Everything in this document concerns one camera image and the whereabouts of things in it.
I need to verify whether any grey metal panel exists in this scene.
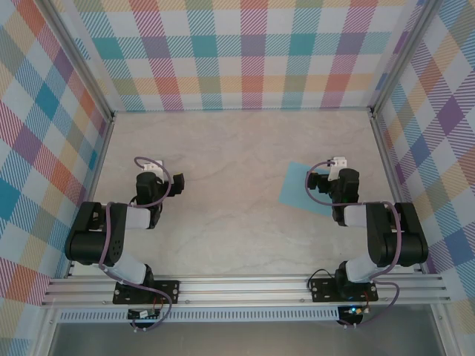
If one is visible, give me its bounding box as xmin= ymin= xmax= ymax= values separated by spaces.
xmin=47 ymin=320 xmax=446 ymax=356

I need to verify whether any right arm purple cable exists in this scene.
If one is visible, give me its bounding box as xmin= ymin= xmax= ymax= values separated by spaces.
xmin=304 ymin=158 xmax=404 ymax=330

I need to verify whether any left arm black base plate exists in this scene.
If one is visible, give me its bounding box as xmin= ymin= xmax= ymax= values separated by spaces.
xmin=113 ymin=280 xmax=181 ymax=306

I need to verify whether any aluminium mounting rail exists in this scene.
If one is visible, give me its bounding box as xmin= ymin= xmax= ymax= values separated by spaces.
xmin=40 ymin=274 xmax=452 ymax=309

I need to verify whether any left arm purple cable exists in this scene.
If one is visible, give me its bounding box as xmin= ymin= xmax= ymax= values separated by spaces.
xmin=96 ymin=156 xmax=174 ymax=332

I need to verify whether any black cable loop at base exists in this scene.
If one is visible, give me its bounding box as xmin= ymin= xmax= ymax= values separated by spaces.
xmin=307 ymin=268 xmax=337 ymax=289

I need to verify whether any aluminium table side rail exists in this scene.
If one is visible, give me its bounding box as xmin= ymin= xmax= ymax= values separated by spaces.
xmin=370 ymin=113 xmax=426 ymax=275
xmin=65 ymin=113 xmax=117 ymax=279

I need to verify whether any aluminium frame post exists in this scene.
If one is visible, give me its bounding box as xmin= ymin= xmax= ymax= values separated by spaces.
xmin=369 ymin=0 xmax=446 ymax=119
xmin=42 ymin=0 xmax=117 ymax=123

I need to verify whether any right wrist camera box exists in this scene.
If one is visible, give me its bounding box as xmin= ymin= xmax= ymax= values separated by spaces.
xmin=327 ymin=156 xmax=349 ymax=182

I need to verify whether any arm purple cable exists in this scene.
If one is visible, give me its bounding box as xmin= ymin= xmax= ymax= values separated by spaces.
xmin=304 ymin=158 xmax=404 ymax=330
xmin=96 ymin=156 xmax=174 ymax=332

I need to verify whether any light blue paper sheet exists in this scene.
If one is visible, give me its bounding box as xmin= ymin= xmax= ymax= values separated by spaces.
xmin=278 ymin=161 xmax=335 ymax=218

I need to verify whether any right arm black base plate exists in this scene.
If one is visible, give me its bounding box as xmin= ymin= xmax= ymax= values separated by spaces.
xmin=309 ymin=277 xmax=379 ymax=303

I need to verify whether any perforated grey cable duct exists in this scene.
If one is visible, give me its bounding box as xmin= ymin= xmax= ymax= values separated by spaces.
xmin=57 ymin=309 xmax=341 ymax=323

